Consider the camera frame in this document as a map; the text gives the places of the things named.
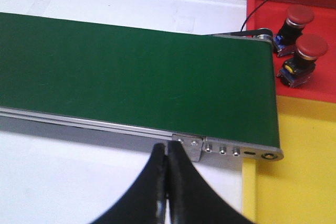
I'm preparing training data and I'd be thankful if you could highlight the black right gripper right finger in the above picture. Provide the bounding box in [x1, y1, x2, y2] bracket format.
[166, 141, 251, 223]

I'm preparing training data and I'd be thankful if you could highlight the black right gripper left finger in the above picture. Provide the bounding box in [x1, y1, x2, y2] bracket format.
[93, 143, 166, 223]

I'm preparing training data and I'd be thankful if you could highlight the red push button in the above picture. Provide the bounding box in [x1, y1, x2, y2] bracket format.
[273, 4, 314, 58]
[277, 34, 329, 88]

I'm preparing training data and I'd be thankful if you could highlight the green conveyor belt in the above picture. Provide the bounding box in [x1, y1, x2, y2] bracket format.
[1, 13, 284, 161]

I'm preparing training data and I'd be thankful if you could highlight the yellow plastic tray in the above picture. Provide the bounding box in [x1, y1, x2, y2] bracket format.
[242, 95, 335, 223]

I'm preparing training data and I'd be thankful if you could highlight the red plastic tray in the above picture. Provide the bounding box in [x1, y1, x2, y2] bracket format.
[247, 0, 335, 103]

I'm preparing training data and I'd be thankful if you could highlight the red black sensor wire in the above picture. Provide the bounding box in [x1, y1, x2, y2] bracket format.
[240, 0, 293, 31]

